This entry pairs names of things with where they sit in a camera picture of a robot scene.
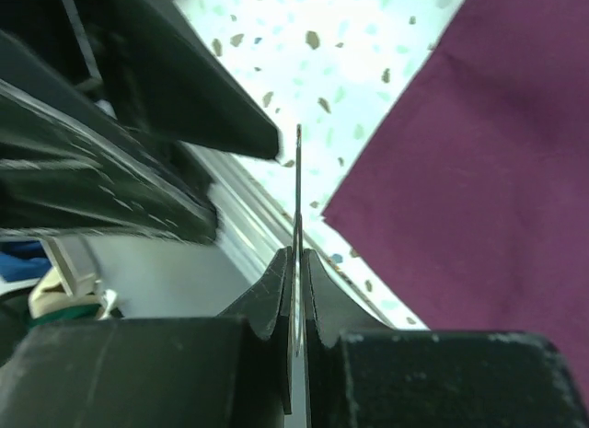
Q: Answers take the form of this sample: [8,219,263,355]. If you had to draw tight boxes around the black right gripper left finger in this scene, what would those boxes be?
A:
[220,246,295,414]

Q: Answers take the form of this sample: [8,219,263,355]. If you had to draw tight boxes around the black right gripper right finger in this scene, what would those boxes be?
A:
[300,249,397,351]

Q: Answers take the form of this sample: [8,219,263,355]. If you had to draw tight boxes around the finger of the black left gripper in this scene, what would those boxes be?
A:
[57,0,280,160]
[1,34,218,245]

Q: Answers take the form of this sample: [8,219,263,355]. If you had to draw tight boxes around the silver forceps scissors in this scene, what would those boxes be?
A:
[291,123,303,357]

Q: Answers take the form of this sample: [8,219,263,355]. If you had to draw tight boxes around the purple surgical drape cloth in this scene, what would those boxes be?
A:
[324,0,588,388]

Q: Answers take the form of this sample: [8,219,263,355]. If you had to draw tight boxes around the blue object on floor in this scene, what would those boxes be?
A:
[1,240,52,283]

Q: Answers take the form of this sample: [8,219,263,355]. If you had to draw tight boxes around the aluminium table edge rail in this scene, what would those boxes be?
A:
[184,145,395,328]

